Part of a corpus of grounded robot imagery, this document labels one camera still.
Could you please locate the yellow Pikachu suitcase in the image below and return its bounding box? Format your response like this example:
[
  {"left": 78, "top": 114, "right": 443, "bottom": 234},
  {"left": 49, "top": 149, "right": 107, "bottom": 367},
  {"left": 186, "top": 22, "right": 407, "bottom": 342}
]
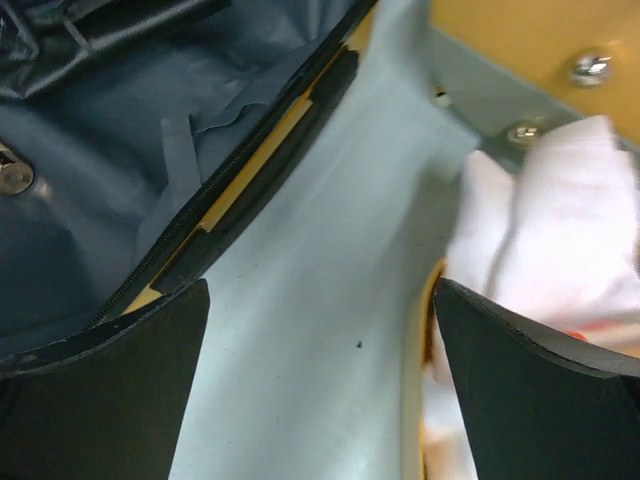
[{"left": 1, "top": 1, "right": 373, "bottom": 356}]

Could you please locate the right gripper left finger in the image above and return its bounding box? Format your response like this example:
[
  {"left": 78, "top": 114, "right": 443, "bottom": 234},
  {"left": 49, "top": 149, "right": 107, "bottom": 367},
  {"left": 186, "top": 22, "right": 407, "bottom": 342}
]
[{"left": 1, "top": 279, "right": 209, "bottom": 479}]

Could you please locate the yellow plastic basket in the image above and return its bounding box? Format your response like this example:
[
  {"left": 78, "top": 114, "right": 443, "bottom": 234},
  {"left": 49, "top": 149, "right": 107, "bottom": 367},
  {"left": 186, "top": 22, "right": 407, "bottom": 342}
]
[{"left": 418, "top": 258, "right": 446, "bottom": 479}]

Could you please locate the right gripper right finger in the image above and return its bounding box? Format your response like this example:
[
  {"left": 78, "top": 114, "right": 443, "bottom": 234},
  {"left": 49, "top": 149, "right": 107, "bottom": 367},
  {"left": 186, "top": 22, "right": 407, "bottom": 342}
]
[{"left": 434, "top": 279, "right": 639, "bottom": 480}]

